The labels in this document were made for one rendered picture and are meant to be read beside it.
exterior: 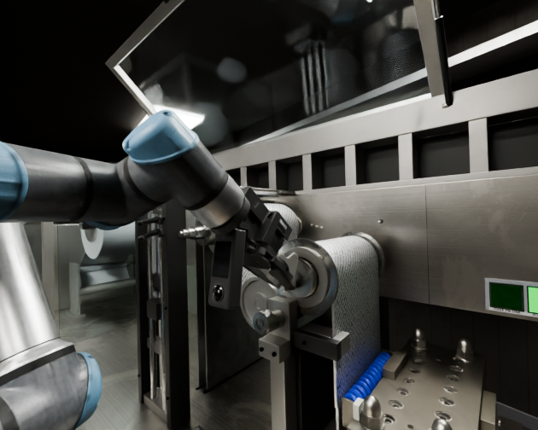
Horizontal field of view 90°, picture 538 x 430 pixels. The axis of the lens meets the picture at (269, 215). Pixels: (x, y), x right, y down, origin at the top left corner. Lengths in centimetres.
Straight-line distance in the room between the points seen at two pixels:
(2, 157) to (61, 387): 40
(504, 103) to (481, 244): 31
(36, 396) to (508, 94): 103
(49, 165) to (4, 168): 4
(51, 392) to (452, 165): 95
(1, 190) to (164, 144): 14
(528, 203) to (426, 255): 22
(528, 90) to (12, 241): 105
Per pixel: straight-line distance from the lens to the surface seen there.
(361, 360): 68
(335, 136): 90
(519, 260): 78
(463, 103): 82
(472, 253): 78
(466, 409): 66
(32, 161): 33
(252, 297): 64
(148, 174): 35
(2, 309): 64
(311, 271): 51
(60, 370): 61
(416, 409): 63
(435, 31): 79
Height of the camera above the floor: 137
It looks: 1 degrees up
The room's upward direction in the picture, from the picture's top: 2 degrees counter-clockwise
